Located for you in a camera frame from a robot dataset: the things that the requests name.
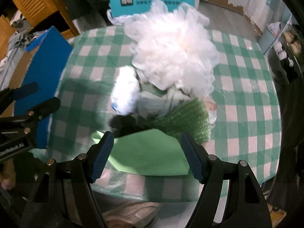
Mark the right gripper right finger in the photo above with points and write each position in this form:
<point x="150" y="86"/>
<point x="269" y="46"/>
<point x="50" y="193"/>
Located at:
<point x="197" y="158"/>

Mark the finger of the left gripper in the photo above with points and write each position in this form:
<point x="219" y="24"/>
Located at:
<point x="38" y="113"/>
<point x="8" y="95"/>

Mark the white fluffy mesh pouf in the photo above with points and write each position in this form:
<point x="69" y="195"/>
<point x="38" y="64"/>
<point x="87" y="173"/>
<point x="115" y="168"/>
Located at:
<point x="173" y="49"/>

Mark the green white checkered tablecloth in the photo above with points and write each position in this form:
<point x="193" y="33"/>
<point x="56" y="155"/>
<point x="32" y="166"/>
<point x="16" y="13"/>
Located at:
<point x="248" y="124"/>

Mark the grey fabric bag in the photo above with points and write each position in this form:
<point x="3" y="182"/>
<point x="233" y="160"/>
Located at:
<point x="16" y="49"/>

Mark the black small soft object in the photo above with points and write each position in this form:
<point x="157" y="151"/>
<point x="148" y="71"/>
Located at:
<point x="124" y="125"/>

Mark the blue cardboard storage box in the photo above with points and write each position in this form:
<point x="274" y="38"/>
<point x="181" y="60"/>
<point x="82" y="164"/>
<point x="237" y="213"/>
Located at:
<point x="46" y="67"/>

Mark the green knitted cloth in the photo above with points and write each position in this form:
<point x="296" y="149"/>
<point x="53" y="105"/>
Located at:
<point x="191" y="116"/>

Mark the white plastic bag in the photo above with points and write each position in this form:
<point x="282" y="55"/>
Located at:
<point x="121" y="20"/>

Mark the wooden louvered cabinet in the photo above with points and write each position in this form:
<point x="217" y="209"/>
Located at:
<point x="35" y="12"/>

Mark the person's left hand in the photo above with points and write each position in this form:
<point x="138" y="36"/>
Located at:
<point x="8" y="175"/>

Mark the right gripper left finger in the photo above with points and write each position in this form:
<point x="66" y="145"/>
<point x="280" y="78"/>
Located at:
<point x="98" y="155"/>

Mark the metal shoe rack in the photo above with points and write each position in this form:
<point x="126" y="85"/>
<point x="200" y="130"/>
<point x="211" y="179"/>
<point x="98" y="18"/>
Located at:
<point x="282" y="44"/>

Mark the white soft bundle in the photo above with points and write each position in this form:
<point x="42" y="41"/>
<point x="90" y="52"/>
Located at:
<point x="128" y="98"/>

